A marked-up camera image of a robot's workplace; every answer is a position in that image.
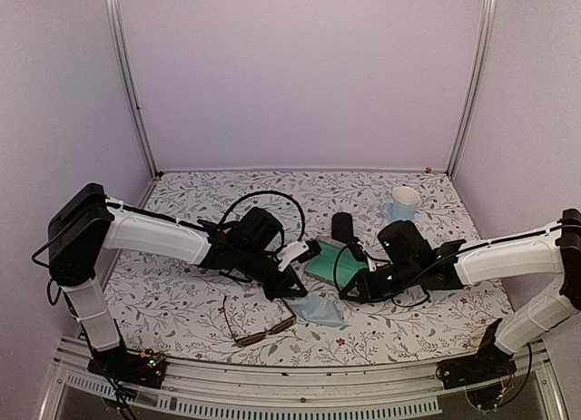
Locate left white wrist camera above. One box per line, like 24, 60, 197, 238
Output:
276, 239, 321, 272

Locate floral tablecloth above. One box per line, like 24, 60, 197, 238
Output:
105, 171, 511, 366

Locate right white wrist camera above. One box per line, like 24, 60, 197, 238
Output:
348, 240, 377, 272

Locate right aluminium frame post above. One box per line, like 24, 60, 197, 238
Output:
446, 0, 497, 181

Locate light blue mug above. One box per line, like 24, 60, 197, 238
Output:
379, 186, 421, 226

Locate left aluminium frame post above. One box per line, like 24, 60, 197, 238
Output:
104, 0, 159, 180

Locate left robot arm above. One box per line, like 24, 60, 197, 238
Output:
31, 183, 308, 378

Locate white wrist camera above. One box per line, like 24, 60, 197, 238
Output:
276, 239, 321, 272
348, 240, 377, 272

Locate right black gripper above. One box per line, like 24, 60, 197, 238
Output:
339, 260, 419, 305

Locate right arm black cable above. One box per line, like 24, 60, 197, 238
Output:
333, 242, 455, 308

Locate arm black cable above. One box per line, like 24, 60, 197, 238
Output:
217, 190, 306, 244
333, 242, 455, 308

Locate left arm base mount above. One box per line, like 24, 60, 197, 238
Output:
87, 346, 167, 389

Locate aluminium frame post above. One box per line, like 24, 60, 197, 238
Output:
104, 0, 159, 180
446, 0, 497, 181

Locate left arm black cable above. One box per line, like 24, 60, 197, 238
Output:
217, 190, 306, 244

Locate grey glasses case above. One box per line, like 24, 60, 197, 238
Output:
304, 239, 367, 288

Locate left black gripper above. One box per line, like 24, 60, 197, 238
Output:
236, 245, 308, 301

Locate black glasses case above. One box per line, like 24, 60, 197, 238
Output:
331, 212, 355, 244

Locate brown sunglasses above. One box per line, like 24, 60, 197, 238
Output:
224, 298, 298, 348

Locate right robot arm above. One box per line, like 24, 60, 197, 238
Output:
339, 209, 580, 380

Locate front aluminium rail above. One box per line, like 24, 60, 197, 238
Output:
39, 337, 575, 419

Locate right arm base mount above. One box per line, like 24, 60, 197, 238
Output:
435, 341, 517, 411

